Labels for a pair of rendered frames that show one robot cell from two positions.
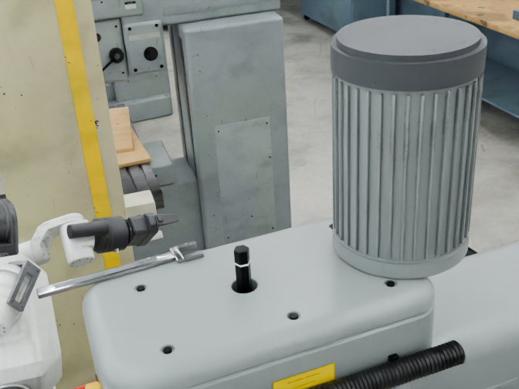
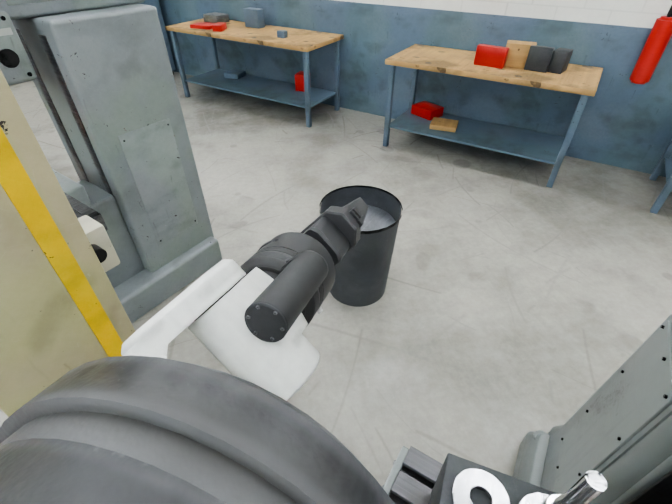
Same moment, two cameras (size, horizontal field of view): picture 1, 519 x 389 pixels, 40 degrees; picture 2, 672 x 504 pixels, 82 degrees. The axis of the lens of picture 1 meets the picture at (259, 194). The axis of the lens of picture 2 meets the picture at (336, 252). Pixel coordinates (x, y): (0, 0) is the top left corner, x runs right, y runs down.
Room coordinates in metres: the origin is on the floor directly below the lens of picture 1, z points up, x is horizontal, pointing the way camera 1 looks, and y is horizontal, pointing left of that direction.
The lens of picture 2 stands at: (1.29, 0.53, 1.85)
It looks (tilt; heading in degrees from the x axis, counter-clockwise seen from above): 40 degrees down; 321
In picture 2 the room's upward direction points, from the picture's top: straight up
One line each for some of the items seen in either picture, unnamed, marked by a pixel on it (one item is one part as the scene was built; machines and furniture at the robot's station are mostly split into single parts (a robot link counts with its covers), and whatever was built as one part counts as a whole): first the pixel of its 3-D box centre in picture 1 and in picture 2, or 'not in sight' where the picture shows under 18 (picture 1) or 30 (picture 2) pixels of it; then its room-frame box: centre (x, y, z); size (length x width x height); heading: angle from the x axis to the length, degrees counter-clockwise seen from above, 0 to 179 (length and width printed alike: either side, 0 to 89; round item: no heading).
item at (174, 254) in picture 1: (121, 270); not in sight; (0.89, 0.21, 1.89); 0.24 x 0.04 x 0.01; 112
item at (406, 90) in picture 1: (402, 145); not in sight; (0.92, -0.21, 2.05); 0.20 x 0.20 x 0.32
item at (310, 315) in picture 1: (257, 326); not in sight; (0.84, 0.02, 1.81); 0.47 x 0.26 x 0.16; 110
